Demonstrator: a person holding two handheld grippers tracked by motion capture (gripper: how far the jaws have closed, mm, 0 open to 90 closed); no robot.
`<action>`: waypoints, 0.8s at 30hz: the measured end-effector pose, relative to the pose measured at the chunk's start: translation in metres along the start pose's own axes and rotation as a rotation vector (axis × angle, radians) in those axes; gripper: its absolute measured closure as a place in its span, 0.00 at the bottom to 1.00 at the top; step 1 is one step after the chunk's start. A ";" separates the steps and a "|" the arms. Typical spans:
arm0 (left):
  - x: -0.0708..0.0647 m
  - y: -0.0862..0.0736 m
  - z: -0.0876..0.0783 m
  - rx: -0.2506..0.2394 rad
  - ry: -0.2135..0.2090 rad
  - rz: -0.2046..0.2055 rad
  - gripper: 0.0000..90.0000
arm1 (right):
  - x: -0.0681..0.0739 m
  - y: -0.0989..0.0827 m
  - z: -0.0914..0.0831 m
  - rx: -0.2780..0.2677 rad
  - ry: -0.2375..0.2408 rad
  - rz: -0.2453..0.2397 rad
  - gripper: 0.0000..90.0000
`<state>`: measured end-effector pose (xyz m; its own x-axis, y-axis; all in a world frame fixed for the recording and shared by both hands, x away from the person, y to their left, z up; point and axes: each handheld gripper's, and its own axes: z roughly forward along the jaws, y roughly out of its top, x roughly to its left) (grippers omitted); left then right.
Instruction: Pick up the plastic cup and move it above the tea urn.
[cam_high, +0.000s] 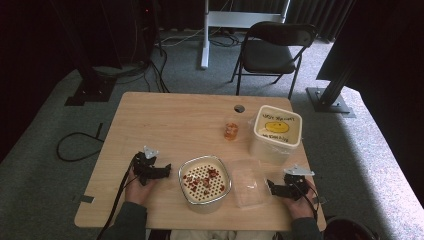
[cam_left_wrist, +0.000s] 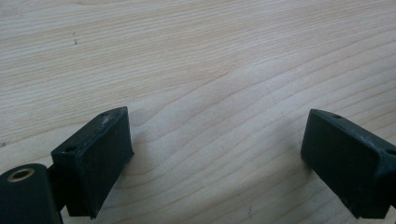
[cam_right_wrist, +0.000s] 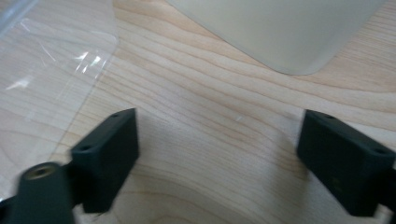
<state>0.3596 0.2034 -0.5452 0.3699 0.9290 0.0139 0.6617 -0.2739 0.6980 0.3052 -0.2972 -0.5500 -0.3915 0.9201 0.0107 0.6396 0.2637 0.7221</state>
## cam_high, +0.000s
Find grey tape strip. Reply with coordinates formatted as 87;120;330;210
72;194;95;205

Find black looped floor cable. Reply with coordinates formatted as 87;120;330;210
55;122;105;163

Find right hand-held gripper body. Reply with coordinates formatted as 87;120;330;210
282;165;316;201

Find red food pieces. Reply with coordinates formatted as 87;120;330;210
182;167;226;195

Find person's left hand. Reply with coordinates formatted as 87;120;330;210
124;169;158;206

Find black folding chair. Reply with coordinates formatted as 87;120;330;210
230;20;319;101

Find bundle of black cables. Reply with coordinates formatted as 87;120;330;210
93;43;172;94

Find black computer tower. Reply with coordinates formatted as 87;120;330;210
132;0;158;65

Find black metal stand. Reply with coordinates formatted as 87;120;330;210
305;59;357;119
49;0;118;107

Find cream container with printed lid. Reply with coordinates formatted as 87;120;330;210
247;104;304;167

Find clear plastic cup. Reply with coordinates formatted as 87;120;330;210
223;114;240;142

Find steel-rimmed container with strainer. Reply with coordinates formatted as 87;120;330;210
177;154;233;215

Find person's right hand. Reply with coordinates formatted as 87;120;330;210
282;179;318;221

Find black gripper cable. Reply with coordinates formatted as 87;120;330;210
294;179;320;222
95;152;141;240

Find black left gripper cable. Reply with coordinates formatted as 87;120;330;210
95;152;141;240

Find dark round object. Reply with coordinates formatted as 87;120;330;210
322;215;379;240

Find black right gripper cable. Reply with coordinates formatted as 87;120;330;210
294;179;320;222

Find clear plastic bag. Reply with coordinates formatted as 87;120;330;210
229;158;268;210

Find white floor cable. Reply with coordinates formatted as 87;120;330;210
154;27;205;48

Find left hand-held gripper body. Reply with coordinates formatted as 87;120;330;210
133;145;160;187

